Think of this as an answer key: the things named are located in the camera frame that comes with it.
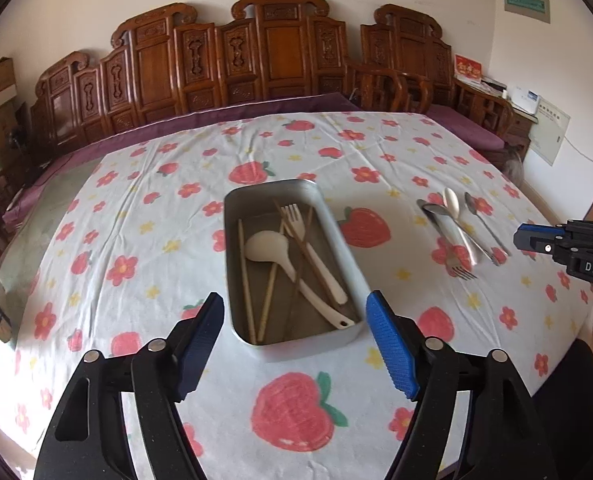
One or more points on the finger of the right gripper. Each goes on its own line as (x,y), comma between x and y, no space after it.
(541,239)

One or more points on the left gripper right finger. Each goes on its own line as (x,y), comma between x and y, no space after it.
(400,343)

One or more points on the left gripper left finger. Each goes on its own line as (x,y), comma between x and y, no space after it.
(198,340)

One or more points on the light bamboo chopstick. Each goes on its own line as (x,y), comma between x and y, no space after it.
(268,251)
(246,284)

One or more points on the cream plastic ladle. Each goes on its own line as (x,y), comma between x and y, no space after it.
(253,245)

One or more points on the cream plastic fork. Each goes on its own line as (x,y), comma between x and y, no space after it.
(336,290)

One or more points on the steel spoon on right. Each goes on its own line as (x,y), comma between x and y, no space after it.
(482,209)

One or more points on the steel fork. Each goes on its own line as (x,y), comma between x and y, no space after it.
(453,263)

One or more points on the cream plastic spoon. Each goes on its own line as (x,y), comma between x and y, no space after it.
(453,206)

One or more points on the steel rectangular utensil tray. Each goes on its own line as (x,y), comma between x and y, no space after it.
(312,333)

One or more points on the red calendar card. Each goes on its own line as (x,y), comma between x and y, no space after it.
(467,68)

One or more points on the carved wooden armchair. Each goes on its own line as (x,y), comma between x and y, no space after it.
(411,42)

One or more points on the carved wooden bench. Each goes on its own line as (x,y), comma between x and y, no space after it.
(165,63)

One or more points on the steel spoon with holed handle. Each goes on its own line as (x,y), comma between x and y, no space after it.
(443,211)

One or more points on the white wall electrical panel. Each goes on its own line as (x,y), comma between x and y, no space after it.
(549,131)

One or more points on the green wall sign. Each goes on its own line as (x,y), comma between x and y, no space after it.
(536,9)

